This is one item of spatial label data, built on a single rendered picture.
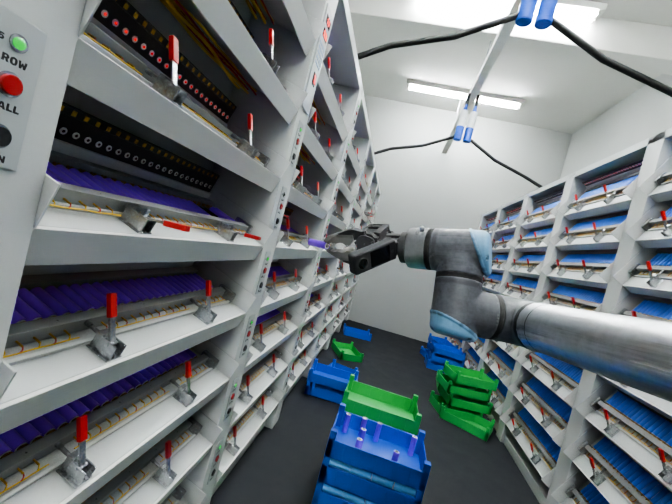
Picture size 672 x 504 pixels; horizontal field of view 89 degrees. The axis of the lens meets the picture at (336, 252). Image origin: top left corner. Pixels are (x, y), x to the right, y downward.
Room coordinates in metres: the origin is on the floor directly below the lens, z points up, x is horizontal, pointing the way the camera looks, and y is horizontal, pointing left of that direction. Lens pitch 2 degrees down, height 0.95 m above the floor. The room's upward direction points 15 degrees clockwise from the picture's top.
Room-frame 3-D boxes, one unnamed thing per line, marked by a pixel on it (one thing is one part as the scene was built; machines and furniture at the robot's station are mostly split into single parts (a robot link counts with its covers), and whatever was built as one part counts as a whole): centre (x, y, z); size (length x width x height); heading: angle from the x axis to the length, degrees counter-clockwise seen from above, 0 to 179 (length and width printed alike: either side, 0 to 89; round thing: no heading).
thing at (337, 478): (1.08, -0.28, 0.28); 0.30 x 0.20 x 0.08; 81
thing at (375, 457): (1.08, -0.28, 0.36); 0.30 x 0.20 x 0.08; 81
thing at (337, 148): (1.68, 0.17, 0.85); 0.20 x 0.09 x 1.70; 81
